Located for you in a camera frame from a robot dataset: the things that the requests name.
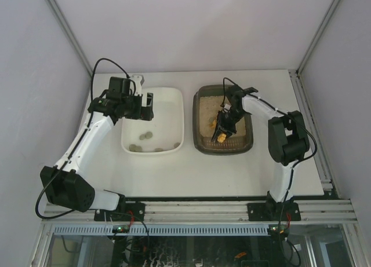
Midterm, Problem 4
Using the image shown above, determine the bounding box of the yellow litter scoop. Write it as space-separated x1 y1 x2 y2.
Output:
210 119 227 143

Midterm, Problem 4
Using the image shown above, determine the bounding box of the dark brown litter box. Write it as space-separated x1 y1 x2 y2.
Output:
192 85 253 155

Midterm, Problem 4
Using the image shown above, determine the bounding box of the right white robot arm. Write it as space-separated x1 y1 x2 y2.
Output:
212 85 310 205

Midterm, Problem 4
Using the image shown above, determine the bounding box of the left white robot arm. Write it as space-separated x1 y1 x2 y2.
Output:
40 74 154 212

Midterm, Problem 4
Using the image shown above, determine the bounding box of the white plastic tray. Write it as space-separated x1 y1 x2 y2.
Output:
121 87 184 155

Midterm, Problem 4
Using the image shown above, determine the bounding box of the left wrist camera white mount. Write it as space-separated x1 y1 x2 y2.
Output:
129 74 144 96

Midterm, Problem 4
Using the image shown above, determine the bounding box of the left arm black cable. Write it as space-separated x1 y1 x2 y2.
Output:
34 57 130 220

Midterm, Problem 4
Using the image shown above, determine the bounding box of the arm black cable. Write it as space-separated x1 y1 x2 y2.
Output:
222 77 317 230
34 57 130 220

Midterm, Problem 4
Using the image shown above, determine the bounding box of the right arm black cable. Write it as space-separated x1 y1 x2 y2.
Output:
222 77 317 230

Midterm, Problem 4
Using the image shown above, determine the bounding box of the right aluminium side rail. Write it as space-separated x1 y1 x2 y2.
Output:
288 70 339 199

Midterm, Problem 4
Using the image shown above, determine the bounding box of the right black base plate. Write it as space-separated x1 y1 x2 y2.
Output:
247 200 301 221

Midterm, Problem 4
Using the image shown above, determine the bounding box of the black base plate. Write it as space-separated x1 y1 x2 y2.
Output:
94 202 146 222
247 200 301 221

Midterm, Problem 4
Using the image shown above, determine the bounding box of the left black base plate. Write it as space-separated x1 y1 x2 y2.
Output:
94 202 146 222

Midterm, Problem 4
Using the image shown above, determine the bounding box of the aluminium front rail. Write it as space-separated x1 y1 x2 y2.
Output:
42 199 358 224

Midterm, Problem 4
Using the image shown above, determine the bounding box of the grey slotted cable duct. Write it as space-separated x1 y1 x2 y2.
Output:
53 224 269 236

